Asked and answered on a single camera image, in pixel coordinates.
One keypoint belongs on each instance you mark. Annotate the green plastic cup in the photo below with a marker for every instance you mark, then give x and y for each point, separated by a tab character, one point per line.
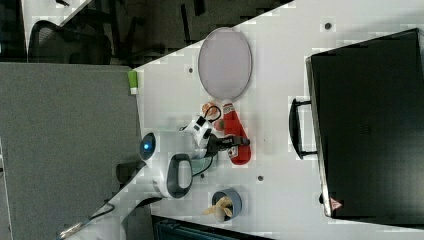
203	164

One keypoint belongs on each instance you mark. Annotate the orange slice toy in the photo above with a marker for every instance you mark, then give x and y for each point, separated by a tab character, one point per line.
209	108

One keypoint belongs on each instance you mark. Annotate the silver black toaster oven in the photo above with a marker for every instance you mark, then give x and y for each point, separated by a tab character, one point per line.
367	107

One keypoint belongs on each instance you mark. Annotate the red plush ketchup bottle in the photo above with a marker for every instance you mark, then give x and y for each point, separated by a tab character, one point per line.
239	155

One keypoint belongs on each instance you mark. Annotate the lavender round plate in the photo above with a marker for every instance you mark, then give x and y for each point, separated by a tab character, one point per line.
225	64

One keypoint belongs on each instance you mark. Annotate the pink plush toy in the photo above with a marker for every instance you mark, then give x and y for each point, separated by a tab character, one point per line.
219	125

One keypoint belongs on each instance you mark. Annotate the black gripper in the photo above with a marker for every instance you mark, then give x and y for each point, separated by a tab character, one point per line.
216	144

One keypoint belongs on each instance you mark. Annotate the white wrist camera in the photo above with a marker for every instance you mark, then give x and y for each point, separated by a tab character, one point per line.
200	128

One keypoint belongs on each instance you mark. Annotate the blue cup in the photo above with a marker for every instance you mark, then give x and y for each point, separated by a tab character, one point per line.
236	204

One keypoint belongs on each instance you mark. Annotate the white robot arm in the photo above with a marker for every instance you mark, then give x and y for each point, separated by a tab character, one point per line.
167	173

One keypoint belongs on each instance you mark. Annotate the black office chair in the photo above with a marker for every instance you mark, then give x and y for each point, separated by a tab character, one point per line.
50	43

